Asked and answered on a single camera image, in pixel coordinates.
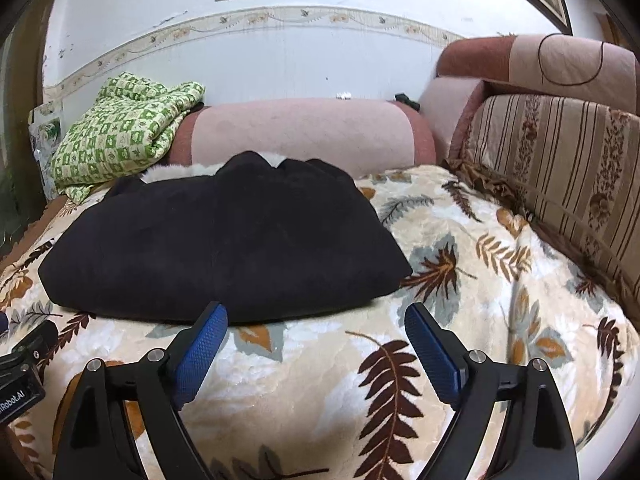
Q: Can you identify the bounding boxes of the cream leaf print blanket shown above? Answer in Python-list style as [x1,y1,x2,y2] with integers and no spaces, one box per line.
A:
[0,165,640,480]

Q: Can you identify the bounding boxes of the green patterned quilt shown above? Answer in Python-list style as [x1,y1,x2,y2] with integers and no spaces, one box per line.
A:
[50,72,207,206]

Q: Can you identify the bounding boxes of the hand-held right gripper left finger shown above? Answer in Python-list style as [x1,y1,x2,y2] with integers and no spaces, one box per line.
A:
[52,301,229,480]

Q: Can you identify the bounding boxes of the green printed plastic bag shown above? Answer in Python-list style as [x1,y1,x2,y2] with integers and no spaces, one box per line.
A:
[27,102,64,197]

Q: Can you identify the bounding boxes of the black coat with fur collar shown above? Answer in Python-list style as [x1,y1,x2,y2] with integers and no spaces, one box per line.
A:
[37,151,414,325]

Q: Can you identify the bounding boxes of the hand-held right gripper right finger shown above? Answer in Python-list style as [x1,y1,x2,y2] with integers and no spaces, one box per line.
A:
[404,302,581,480]

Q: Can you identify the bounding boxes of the pink and brown sofa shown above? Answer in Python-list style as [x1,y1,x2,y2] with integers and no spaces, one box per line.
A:
[169,33,640,182]

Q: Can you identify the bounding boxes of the striped floral sofa cushion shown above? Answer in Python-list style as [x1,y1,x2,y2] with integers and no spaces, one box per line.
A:
[445,93,640,317]

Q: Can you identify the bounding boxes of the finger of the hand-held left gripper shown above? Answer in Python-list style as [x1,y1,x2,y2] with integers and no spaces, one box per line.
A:
[0,312,61,367]

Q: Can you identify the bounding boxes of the dark wooden door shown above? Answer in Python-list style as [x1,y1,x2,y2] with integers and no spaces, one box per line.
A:
[0,0,57,266]

